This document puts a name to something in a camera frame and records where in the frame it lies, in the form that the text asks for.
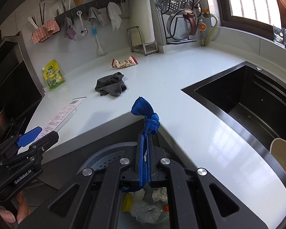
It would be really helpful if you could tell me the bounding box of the yellow plastic lid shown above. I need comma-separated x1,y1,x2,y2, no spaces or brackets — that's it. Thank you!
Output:
122,193,133,212

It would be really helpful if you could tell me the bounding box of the pink printed receipt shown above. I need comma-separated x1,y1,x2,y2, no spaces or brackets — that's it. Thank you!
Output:
17,97,87,155

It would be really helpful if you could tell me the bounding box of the orange fruit peel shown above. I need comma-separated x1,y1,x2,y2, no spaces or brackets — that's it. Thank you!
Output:
163,204,169,212

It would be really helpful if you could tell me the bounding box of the blue lanyard strap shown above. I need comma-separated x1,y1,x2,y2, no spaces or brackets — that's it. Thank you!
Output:
130,96,161,188

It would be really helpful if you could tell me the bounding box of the white tissue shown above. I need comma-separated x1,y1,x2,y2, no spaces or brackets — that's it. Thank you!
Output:
152,187,168,202

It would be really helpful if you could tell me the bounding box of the trash bin with bag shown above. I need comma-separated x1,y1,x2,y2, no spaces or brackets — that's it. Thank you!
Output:
80,142,170,228

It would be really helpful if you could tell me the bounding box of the black kitchen sink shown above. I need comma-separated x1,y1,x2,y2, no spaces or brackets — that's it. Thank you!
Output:
182,61,286,188

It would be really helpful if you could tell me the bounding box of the person's left hand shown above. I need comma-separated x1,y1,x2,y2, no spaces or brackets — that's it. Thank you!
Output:
0,190,32,224

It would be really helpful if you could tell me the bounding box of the black oven appliance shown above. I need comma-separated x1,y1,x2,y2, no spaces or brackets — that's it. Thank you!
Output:
0,32,45,143

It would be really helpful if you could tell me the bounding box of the yellow green refill pouch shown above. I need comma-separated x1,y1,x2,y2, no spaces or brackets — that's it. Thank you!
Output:
42,60,65,91

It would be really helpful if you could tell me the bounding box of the dark grey rag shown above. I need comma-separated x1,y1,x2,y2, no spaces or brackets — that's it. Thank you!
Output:
95,72,127,97

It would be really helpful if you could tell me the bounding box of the pink wavy sponge cloth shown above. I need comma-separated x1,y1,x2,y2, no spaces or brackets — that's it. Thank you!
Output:
32,18,60,44

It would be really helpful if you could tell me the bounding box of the red white snack wrapper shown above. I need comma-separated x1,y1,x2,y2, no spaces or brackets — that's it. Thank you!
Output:
112,55,138,69

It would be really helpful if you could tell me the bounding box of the grey purple hanging cloth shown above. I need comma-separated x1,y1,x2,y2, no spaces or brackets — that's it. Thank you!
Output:
63,17,76,40

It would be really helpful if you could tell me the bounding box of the blue white bottle brush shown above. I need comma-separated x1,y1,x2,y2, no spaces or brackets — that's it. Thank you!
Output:
92,26,105,56

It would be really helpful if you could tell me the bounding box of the steel ladle spoon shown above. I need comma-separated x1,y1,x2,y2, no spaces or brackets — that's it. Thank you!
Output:
76,11,88,37

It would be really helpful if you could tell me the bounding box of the steel cutting board stand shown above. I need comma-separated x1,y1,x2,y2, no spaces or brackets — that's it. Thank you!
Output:
126,26,159,56

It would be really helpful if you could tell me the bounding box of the beige bowl in sink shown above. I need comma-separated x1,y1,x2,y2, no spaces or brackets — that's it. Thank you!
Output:
270,138,286,172

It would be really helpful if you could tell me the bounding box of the white cutting board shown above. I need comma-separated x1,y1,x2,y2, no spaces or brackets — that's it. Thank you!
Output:
128,0,155,46

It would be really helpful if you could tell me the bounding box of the white hanging cloth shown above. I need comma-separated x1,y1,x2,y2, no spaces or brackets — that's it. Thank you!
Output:
107,2,122,31

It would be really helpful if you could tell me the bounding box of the clear glass mug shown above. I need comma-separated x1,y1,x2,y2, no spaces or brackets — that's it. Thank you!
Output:
273,25,286,48

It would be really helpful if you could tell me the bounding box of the black wall rack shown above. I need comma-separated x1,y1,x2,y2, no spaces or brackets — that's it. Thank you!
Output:
156,3,202,45

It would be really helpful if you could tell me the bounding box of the yellowish gas hose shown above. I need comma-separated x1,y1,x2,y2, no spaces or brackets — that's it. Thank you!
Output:
200,9,220,47

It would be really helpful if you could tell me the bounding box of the pot lid with brown handle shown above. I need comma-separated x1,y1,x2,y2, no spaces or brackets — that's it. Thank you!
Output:
166,9,197,41

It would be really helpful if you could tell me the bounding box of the black wall hook rail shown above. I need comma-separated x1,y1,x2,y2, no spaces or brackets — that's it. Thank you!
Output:
55,0,126,25

